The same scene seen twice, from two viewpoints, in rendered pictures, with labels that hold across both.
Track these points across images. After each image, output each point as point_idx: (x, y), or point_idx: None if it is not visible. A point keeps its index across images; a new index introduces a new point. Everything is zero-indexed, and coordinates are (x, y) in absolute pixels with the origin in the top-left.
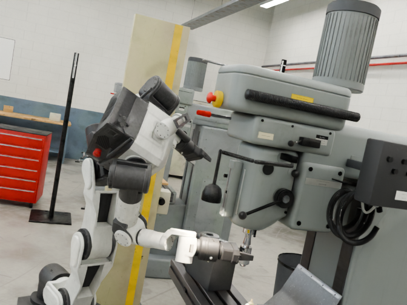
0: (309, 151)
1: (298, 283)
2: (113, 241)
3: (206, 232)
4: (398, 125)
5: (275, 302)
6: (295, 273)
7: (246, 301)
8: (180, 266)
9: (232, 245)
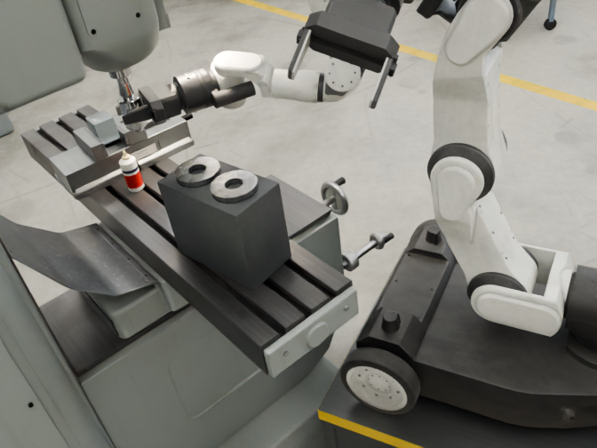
0: None
1: (26, 255)
2: (430, 157)
3: (246, 189)
4: None
5: (84, 282)
6: (26, 261)
7: (143, 239)
8: (311, 262)
9: (152, 93)
